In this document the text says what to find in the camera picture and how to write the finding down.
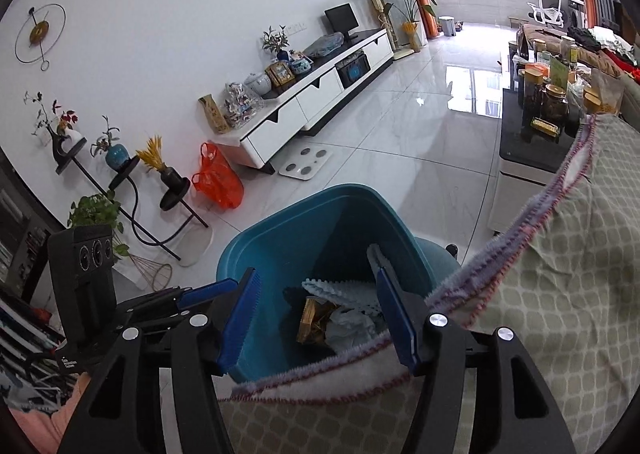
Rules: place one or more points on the white office chair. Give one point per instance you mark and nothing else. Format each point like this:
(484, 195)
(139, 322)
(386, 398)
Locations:
(548, 12)

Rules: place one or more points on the round gold wall clock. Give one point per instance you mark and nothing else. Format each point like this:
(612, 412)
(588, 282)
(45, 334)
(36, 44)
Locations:
(39, 33)

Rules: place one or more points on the pile of clothes on sofa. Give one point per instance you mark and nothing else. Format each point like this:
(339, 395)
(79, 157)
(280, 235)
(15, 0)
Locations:
(607, 46)

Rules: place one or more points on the white foam wrap sheet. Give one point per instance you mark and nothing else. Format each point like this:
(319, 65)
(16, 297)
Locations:
(354, 295)

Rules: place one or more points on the orange plastic bag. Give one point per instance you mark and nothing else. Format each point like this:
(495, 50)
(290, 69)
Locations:
(216, 180)

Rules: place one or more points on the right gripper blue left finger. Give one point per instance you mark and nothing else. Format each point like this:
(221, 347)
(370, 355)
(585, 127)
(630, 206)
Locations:
(239, 320)

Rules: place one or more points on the white plastic bag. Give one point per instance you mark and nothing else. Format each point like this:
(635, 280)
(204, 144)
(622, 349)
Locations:
(349, 328)

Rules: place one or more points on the cluttered coffee table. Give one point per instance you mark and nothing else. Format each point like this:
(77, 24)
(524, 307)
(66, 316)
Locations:
(551, 87)

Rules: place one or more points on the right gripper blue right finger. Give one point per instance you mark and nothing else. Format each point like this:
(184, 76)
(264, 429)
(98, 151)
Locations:
(401, 310)

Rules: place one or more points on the potted tall green plant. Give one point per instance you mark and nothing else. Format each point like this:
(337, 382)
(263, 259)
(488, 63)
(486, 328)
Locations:
(410, 10)

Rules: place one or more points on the green and brown sectional sofa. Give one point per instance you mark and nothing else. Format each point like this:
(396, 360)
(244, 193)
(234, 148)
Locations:
(630, 105)

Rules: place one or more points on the teal plastic trash bin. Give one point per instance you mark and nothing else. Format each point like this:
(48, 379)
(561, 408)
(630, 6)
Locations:
(324, 236)

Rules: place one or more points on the gold foil wrapper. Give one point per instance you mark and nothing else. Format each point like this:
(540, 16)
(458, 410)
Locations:
(316, 316)

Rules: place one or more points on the white black tv cabinet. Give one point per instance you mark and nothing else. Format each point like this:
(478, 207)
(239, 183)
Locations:
(308, 104)

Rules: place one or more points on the small white trash can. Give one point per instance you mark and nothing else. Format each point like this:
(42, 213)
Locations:
(448, 25)

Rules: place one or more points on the small black monitor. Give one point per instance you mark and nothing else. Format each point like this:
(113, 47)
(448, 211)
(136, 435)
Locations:
(342, 19)

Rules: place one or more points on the white bathroom scale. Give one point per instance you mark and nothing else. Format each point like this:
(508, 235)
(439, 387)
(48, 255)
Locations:
(305, 163)

